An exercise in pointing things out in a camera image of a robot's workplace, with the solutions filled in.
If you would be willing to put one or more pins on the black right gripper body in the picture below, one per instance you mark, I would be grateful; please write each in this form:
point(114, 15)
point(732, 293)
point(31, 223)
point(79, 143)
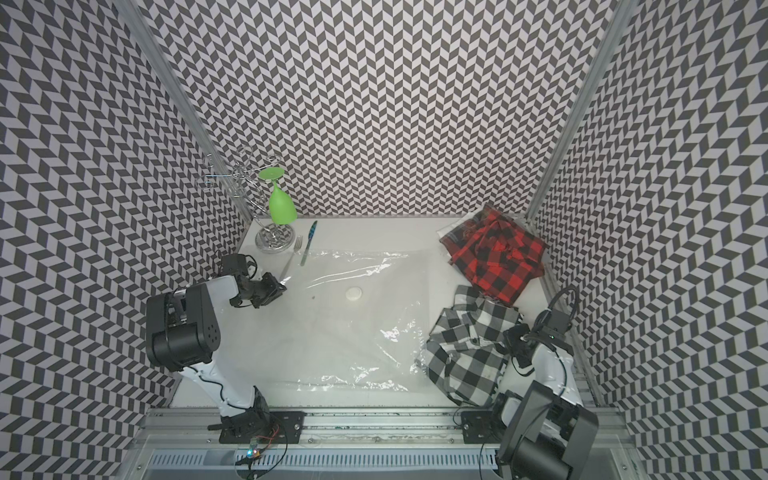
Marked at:
point(517, 338)

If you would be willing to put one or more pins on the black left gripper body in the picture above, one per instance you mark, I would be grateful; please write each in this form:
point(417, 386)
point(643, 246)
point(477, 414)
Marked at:
point(261, 293)

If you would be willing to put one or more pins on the black white plaid shirt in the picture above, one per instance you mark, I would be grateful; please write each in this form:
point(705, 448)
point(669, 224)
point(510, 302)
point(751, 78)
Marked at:
point(464, 355)

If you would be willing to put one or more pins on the clear plastic vacuum bag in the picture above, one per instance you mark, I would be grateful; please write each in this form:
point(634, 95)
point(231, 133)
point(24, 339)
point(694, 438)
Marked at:
point(313, 338)

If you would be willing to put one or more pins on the red black buffalo plaid shirt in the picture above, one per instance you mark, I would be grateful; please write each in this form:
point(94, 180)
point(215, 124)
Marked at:
point(455, 250)

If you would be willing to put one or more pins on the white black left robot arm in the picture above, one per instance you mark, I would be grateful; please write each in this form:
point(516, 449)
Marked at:
point(182, 334)

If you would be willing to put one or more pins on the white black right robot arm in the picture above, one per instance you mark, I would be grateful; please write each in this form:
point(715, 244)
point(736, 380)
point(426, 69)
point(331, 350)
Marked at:
point(550, 433)

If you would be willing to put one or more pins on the white round bag valve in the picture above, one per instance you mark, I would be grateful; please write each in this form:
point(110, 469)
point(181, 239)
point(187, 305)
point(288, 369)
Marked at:
point(353, 294)

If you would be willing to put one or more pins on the small clear fork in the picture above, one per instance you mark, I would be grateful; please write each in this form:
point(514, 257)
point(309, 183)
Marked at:
point(296, 250)

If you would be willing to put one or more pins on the blue green pen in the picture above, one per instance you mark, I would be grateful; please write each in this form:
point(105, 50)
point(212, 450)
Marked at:
point(310, 237)

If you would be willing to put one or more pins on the green plastic wine glass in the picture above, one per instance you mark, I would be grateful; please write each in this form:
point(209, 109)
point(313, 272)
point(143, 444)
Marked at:
point(281, 206)

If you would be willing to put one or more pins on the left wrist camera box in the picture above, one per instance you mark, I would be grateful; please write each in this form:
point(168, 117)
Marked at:
point(238, 265)

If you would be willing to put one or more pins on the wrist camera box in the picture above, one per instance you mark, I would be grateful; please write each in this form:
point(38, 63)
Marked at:
point(558, 322)
point(238, 265)

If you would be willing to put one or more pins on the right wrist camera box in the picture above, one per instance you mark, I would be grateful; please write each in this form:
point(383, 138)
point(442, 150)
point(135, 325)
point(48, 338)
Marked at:
point(558, 322)

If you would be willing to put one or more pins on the aluminium frame right floor rail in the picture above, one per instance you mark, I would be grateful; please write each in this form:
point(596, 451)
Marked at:
point(552, 285)

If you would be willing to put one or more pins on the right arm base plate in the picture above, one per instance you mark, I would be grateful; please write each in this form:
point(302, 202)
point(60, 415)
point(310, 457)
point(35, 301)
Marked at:
point(481, 426)

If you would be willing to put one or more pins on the right electronics board with wires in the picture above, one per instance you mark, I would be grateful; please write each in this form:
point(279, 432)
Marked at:
point(506, 469)

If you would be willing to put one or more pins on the electronics board with wires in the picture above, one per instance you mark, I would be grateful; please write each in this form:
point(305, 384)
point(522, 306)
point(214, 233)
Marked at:
point(262, 456)
point(506, 469)

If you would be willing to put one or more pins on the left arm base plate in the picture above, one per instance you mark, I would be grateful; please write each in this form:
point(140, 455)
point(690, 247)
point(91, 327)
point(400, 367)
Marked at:
point(281, 427)

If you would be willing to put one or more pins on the left electronics board with wires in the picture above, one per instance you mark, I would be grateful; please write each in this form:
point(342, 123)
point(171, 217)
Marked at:
point(262, 456)

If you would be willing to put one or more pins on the aluminium front rail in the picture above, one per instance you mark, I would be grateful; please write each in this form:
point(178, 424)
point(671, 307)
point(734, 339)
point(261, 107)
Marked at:
point(421, 427)

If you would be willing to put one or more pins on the aluminium frame corner post right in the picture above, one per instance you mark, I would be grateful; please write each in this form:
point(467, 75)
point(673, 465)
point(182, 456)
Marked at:
point(594, 75)

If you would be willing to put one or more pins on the aluminium frame corner post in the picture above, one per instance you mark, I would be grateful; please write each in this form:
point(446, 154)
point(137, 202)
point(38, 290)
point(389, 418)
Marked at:
point(141, 33)
point(594, 75)

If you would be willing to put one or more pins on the aluminium frame corner post left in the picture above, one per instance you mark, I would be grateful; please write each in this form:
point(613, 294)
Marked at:
point(141, 33)

